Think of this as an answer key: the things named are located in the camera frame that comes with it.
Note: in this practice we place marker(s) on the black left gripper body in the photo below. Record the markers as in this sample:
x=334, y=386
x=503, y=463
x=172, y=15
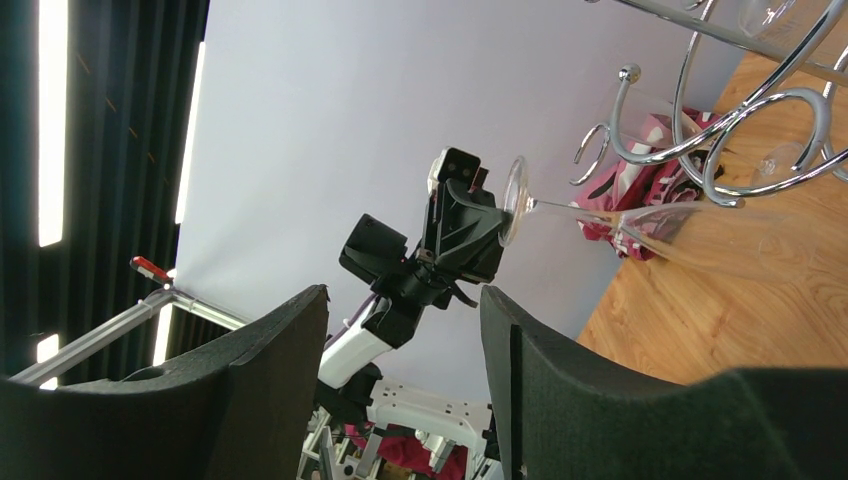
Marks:
x=414, y=278

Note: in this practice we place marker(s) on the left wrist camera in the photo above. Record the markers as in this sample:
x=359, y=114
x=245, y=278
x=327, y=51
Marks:
x=454, y=163

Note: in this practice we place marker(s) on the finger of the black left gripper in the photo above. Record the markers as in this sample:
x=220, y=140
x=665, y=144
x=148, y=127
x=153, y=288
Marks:
x=466, y=233

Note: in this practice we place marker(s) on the chrome wine glass rack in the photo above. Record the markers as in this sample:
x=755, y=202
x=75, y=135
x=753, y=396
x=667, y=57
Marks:
x=795, y=77

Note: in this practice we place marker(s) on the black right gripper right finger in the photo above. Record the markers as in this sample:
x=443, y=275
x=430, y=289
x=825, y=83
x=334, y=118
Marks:
x=562, y=411

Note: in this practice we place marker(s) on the pink camouflage cloth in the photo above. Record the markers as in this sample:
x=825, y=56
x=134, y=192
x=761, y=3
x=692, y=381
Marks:
x=625, y=186

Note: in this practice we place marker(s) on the red clamp on frame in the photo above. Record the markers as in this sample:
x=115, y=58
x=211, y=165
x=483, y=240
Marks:
x=151, y=271

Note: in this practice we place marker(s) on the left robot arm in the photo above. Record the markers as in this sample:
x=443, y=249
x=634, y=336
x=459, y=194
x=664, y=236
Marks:
x=347, y=373

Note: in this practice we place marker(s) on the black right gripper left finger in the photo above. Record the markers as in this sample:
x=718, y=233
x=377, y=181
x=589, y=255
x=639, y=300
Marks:
x=236, y=407

